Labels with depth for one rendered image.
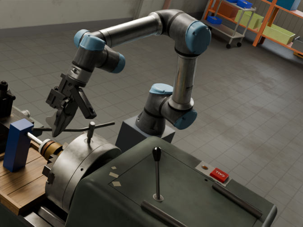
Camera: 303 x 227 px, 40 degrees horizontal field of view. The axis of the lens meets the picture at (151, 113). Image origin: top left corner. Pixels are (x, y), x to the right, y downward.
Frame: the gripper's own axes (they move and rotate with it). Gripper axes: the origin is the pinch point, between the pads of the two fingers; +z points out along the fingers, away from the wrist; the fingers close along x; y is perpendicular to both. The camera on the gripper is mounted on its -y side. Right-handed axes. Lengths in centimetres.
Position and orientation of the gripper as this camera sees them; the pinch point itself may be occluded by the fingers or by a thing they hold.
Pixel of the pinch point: (56, 134)
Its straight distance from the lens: 145.9
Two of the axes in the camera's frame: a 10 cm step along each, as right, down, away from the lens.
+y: -8.2, -4.7, 3.3
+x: -3.6, -0.2, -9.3
